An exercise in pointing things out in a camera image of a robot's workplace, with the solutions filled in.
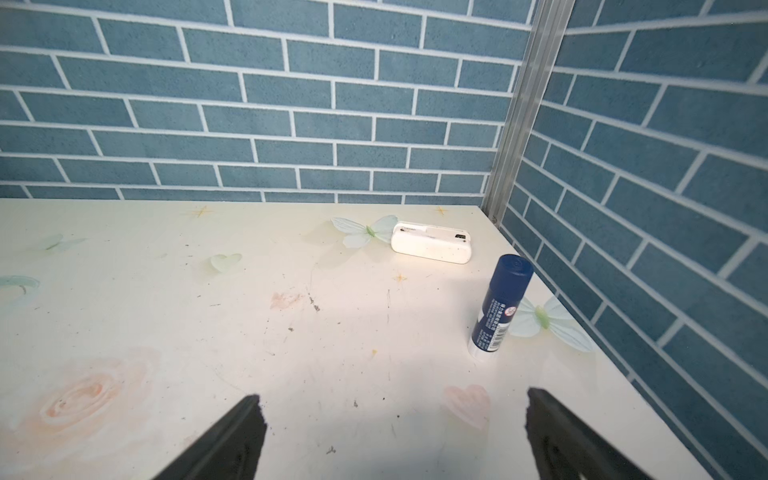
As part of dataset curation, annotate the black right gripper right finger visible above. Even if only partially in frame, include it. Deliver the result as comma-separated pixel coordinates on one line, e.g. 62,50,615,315
525,388,649,479

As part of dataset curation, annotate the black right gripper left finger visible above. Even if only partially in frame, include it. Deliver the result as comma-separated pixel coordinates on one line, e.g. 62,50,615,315
154,394,267,480

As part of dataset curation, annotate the blue glue stick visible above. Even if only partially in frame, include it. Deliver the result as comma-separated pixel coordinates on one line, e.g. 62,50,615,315
468,254,534,359

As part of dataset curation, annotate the white rectangular plastic case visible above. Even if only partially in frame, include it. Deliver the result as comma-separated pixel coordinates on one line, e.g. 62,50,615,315
391,221,472,264

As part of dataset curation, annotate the aluminium corner post right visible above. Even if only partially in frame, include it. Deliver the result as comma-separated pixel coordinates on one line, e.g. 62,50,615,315
482,0,575,226

